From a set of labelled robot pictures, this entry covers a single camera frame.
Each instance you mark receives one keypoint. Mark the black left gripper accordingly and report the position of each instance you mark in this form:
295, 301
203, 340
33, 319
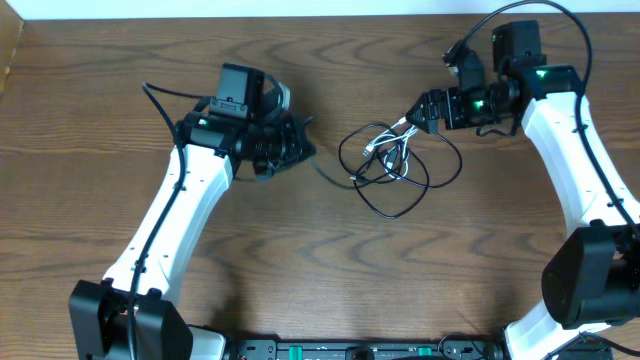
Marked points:
289, 145

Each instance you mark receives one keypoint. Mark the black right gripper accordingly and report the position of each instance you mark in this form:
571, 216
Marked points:
451, 98

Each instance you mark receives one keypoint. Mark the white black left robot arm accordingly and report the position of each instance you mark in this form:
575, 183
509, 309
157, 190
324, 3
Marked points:
132, 313

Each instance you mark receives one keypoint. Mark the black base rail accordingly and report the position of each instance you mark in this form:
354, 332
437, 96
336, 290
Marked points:
350, 349

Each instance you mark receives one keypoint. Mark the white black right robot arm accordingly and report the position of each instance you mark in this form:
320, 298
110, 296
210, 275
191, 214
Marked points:
592, 282

